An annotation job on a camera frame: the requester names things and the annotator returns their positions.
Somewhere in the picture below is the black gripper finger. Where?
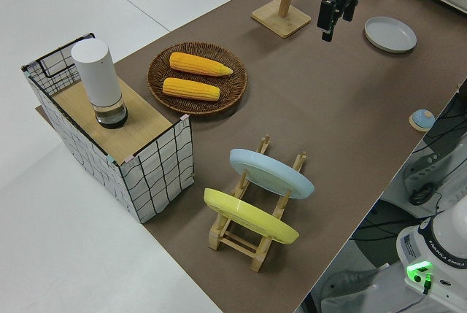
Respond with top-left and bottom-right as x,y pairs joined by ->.
316,0 -> 337,43
341,0 -> 358,23

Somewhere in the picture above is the gray plate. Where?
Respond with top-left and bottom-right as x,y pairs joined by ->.
363,16 -> 417,54

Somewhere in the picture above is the light blue plate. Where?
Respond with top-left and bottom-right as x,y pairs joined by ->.
229,148 -> 315,200

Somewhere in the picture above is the yellow plate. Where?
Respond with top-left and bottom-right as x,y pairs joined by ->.
203,188 -> 301,244

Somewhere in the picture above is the wooden plate rack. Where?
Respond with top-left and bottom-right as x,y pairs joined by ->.
208,134 -> 308,273

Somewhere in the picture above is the wooden mug tree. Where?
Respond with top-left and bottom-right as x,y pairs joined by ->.
250,0 -> 312,39

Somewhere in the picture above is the brown table mat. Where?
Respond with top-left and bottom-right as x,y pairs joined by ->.
34,0 -> 467,313

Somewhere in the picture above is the blue service bell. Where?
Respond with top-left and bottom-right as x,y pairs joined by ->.
408,109 -> 435,131

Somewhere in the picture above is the long yellow corn cob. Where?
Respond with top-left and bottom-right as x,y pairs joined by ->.
169,52 -> 234,77

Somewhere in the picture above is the short yellow corn cob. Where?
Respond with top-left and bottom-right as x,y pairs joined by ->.
162,77 -> 221,102

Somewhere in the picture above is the brown wicker basket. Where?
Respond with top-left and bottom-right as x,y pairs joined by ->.
147,42 -> 249,116

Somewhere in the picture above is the white cylinder bottle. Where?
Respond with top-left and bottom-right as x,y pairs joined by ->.
71,39 -> 129,130

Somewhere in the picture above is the black coiled cable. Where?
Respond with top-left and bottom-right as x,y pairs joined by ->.
408,181 -> 438,206

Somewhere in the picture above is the wire grid storage box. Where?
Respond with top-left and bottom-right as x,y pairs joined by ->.
20,32 -> 194,224

